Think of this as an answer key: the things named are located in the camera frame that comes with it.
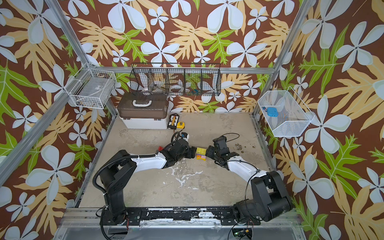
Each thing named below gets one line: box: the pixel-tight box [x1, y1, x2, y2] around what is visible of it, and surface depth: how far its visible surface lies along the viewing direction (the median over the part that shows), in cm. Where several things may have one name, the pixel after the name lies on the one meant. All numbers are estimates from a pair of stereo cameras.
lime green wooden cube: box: [199, 147, 207, 156], surface depth 91 cm
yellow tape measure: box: [176, 121, 186, 129], surface depth 113 cm
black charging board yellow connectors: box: [167, 113, 180, 130], surface depth 116 cm
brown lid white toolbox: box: [117, 91, 169, 130], surface depth 101 cm
